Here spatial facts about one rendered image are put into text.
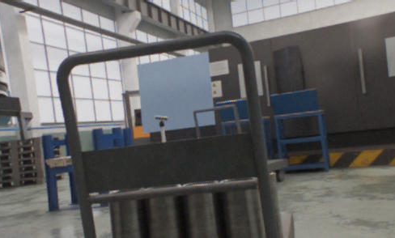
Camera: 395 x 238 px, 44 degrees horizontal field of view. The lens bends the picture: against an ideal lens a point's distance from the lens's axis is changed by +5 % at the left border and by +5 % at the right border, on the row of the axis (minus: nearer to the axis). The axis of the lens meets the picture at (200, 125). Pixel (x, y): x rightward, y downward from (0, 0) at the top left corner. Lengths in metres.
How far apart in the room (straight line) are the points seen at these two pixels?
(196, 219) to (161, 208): 0.12
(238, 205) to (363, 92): 5.90
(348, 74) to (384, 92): 0.55
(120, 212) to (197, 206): 0.26
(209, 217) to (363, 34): 6.18
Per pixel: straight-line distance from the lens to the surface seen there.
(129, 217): 1.56
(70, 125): 1.41
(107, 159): 1.40
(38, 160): 10.76
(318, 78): 7.40
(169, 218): 1.52
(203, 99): 7.79
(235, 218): 1.47
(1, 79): 1.70
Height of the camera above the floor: 0.70
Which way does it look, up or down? 1 degrees up
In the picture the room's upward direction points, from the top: 7 degrees counter-clockwise
